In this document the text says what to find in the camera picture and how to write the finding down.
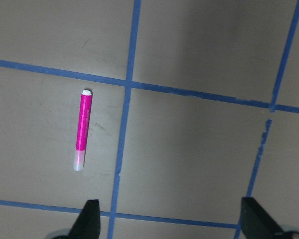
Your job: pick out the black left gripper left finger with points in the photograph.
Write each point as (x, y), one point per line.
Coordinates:
(88, 223)

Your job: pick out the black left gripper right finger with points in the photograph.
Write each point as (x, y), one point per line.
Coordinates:
(256, 223)

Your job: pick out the pink highlighter pen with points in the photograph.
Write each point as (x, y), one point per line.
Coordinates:
(82, 129)

